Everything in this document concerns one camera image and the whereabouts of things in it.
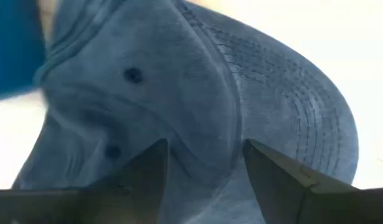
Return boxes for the blue-grey denim cap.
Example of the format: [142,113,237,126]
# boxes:
[11,0,360,224]

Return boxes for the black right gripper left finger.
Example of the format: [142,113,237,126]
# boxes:
[0,138,171,224]

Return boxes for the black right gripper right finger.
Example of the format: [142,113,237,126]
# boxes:
[242,138,383,224]

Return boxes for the blue sofa block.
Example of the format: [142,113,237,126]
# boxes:
[0,0,47,101]

